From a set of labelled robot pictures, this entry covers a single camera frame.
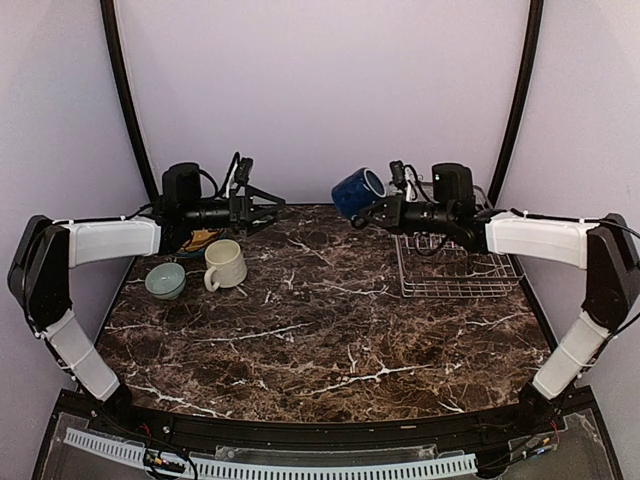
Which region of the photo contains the blue polka dot plate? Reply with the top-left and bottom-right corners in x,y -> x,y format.
173,245 -> 208,258

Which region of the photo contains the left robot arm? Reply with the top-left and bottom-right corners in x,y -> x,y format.
7,186 -> 285,436

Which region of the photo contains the right black frame post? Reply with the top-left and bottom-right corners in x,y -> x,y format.
487,0 -> 544,205

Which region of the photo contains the white slotted cable duct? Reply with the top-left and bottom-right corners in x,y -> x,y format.
64,428 -> 477,479

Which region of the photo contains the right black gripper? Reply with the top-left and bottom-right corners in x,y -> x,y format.
361,191 -> 456,234

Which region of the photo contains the pale green bowl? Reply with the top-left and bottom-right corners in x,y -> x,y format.
145,262 -> 186,300

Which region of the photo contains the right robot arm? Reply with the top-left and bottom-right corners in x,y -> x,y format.
352,194 -> 639,434

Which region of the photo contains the dark blue mug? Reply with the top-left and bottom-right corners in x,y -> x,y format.
331,167 -> 386,220

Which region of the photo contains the yellow polka dot plate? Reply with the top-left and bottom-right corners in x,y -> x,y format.
181,229 -> 225,252

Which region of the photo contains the wire dish rack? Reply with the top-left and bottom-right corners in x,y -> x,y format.
394,182 -> 524,299

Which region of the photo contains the black frame post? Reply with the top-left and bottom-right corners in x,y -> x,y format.
99,0 -> 159,202
487,0 -> 544,205

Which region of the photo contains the black front rail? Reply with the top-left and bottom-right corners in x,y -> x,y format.
75,403 -> 566,453

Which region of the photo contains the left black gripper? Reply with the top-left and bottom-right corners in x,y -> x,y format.
184,184 -> 287,236

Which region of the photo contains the cream ribbed mug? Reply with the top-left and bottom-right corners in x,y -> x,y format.
203,239 -> 247,292

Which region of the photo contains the left black frame post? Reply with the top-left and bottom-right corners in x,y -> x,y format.
99,0 -> 159,202

